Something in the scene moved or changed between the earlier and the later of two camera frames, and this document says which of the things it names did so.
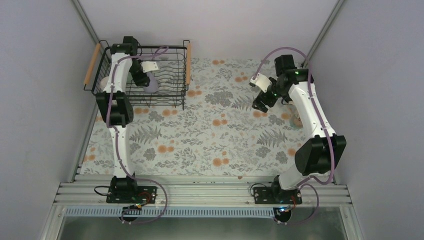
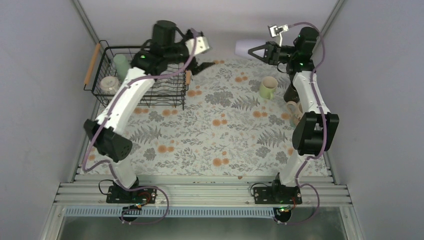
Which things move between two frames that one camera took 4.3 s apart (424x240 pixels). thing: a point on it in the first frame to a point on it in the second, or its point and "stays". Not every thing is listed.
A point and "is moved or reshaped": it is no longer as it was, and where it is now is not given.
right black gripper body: [270, 101] to [274, 56]
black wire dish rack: [174, 75] stays
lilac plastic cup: [153, 86] is moved or reshaped
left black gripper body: [138, 79] to [172, 54]
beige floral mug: [294, 118] stays
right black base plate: [272, 195] stays
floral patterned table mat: [218, 132] stays
